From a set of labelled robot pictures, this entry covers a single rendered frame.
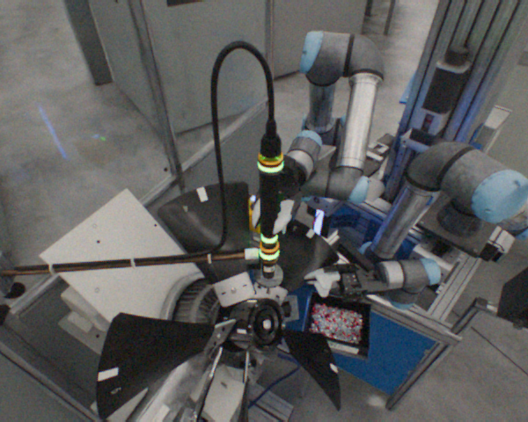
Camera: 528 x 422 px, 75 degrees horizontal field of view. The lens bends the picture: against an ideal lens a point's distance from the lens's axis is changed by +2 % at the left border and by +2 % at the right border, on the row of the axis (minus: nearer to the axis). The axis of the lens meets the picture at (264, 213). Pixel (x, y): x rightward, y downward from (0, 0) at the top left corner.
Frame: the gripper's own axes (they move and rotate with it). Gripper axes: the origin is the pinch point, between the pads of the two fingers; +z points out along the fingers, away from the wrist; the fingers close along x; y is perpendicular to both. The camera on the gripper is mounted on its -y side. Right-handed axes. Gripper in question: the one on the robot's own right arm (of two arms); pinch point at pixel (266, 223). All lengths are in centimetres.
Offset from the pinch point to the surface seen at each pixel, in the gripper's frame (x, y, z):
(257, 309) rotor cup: -0.6, 21.4, 7.5
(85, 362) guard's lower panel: 75, 97, 16
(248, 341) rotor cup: -0.9, 24.1, 13.9
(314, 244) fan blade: -7.7, 28.7, -21.9
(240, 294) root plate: 4.8, 22.3, 4.5
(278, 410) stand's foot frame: -5, 139, -5
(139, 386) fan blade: 15.4, 21.8, 30.4
